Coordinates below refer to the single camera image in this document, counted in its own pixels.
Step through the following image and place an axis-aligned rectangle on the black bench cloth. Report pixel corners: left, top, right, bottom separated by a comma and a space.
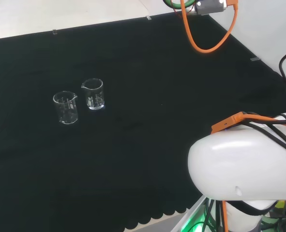
0, 10, 286, 232

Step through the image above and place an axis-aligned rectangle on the orange connector box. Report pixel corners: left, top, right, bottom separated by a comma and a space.
210, 111, 286, 135

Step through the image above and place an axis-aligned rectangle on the yellow stop button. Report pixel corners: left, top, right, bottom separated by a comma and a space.
274, 200, 286, 218

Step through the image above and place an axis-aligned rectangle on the green cable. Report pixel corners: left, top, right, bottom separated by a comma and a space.
163, 0, 197, 11

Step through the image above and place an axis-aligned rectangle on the grey metal base plate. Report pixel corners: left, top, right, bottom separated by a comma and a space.
173, 195, 208, 232

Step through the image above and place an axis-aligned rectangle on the orange cable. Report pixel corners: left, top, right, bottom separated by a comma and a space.
180, 0, 239, 53

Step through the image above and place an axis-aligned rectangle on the clear glass beaker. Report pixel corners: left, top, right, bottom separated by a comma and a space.
81, 78, 106, 111
52, 90, 79, 125

